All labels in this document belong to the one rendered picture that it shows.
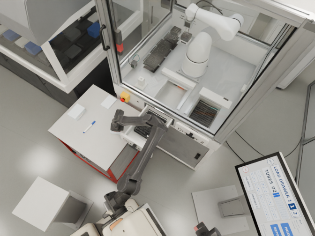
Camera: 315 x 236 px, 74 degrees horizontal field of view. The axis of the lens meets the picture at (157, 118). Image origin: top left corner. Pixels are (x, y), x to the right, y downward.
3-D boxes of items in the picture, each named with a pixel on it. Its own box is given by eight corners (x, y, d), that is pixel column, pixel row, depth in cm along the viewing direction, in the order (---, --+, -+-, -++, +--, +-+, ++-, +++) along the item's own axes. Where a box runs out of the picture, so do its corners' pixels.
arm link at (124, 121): (148, 121, 116) (161, 129, 122) (152, 112, 118) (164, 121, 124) (112, 121, 149) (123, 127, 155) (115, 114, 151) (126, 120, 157)
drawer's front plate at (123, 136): (151, 158, 162) (151, 153, 152) (121, 138, 168) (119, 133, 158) (152, 156, 163) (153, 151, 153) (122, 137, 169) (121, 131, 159)
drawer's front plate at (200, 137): (205, 146, 169) (208, 141, 159) (174, 128, 175) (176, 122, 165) (206, 144, 169) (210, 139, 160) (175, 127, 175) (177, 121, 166)
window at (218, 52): (214, 135, 154) (298, 25, 70) (121, 82, 172) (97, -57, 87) (214, 135, 155) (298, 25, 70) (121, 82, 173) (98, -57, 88)
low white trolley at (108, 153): (117, 187, 229) (106, 171, 161) (74, 157, 242) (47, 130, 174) (146, 145, 253) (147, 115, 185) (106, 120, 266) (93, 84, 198)
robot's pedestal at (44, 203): (77, 231, 207) (44, 234, 140) (52, 217, 212) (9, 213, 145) (93, 202, 221) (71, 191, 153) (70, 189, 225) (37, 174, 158)
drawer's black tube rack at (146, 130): (152, 143, 166) (152, 140, 160) (133, 132, 169) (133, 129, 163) (166, 122, 175) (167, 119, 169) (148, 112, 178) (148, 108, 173)
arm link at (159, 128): (161, 115, 110) (173, 124, 116) (148, 112, 121) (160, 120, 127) (120, 194, 104) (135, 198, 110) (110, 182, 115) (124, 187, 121)
